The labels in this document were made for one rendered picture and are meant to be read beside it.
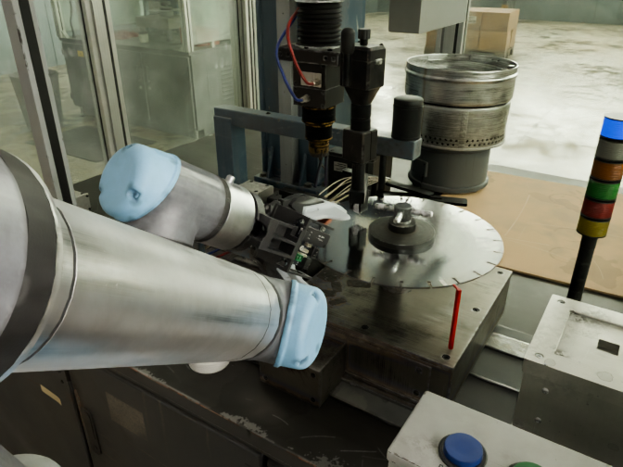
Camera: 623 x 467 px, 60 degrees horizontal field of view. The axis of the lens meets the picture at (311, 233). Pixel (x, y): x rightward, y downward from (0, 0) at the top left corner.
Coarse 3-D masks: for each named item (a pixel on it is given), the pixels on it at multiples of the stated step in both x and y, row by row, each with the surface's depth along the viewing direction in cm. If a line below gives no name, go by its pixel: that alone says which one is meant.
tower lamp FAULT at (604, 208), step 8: (584, 200) 86; (592, 200) 84; (616, 200) 84; (584, 208) 86; (592, 208) 85; (600, 208) 84; (608, 208) 84; (592, 216) 85; (600, 216) 85; (608, 216) 85
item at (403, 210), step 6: (408, 198) 93; (378, 204) 91; (384, 204) 91; (396, 204) 90; (402, 204) 90; (408, 204) 89; (390, 210) 90; (396, 210) 89; (402, 210) 88; (408, 210) 88; (414, 210) 88; (420, 210) 88; (426, 210) 88; (396, 216) 86; (402, 216) 88; (408, 216) 89; (426, 216) 88; (396, 222) 86; (402, 222) 89; (408, 222) 89
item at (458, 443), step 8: (448, 440) 58; (456, 440) 58; (464, 440) 58; (472, 440) 58; (448, 448) 57; (456, 448) 57; (464, 448) 57; (472, 448) 57; (480, 448) 57; (448, 456) 57; (456, 456) 56; (464, 456) 56; (472, 456) 56; (480, 456) 56; (456, 464) 56; (464, 464) 56; (472, 464) 56
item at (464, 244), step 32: (352, 224) 95; (448, 224) 95; (480, 224) 95; (320, 256) 85; (352, 256) 85; (384, 256) 85; (416, 256) 85; (448, 256) 85; (480, 256) 85; (416, 288) 77
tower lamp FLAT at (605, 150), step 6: (600, 138) 81; (600, 144) 81; (606, 144) 80; (612, 144) 80; (618, 144) 79; (600, 150) 81; (606, 150) 80; (612, 150) 80; (618, 150) 80; (600, 156) 82; (606, 156) 81; (612, 156) 80; (618, 156) 80
